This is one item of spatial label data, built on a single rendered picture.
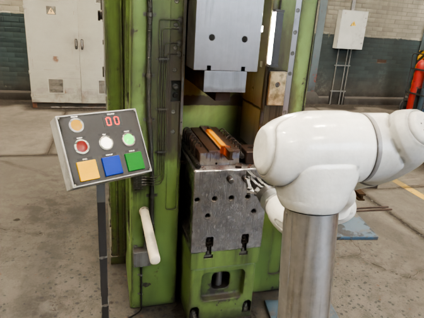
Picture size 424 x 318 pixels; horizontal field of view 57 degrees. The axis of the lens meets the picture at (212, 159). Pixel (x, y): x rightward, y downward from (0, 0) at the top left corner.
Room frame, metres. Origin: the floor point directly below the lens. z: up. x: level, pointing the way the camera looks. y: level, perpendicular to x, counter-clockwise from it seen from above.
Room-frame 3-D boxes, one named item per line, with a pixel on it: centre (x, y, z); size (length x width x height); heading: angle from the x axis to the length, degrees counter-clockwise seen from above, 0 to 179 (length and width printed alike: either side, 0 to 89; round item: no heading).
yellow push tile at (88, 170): (1.37, 0.47, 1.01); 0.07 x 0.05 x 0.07; 131
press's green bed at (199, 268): (1.99, -0.03, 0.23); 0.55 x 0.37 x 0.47; 16
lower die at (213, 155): (1.97, 0.02, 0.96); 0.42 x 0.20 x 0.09; 16
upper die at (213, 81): (1.97, 0.02, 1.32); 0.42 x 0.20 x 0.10; 16
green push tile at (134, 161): (1.50, 0.32, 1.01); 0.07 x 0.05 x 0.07; 131
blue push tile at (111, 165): (1.43, 0.39, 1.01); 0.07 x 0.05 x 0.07; 131
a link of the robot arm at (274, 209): (1.12, -0.27, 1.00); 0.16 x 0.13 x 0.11; 16
